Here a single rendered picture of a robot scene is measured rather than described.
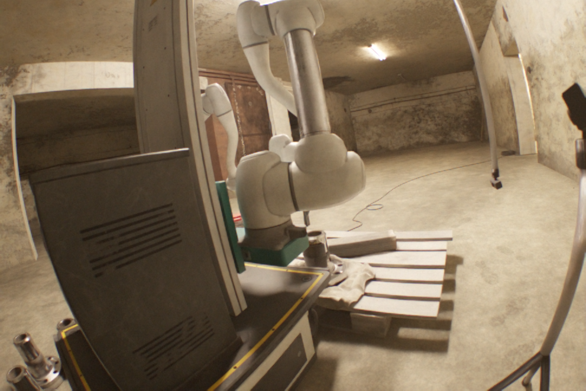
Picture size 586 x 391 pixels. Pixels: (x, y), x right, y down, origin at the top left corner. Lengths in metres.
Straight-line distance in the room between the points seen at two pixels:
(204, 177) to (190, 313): 0.37
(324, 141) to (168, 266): 0.50
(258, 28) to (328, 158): 0.53
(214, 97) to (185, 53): 0.67
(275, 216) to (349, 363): 0.64
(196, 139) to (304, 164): 0.31
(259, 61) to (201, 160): 0.44
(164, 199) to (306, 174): 0.38
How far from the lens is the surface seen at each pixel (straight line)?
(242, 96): 6.26
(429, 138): 11.40
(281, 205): 0.71
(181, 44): 0.79
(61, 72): 4.74
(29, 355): 1.46
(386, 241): 1.47
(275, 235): 0.74
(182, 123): 0.74
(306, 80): 0.78
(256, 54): 0.95
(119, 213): 0.48
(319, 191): 0.68
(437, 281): 1.20
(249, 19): 0.95
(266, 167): 0.71
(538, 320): 1.25
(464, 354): 1.06
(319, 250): 1.16
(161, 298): 0.54
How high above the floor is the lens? 0.79
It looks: 5 degrees down
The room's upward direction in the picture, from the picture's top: 10 degrees counter-clockwise
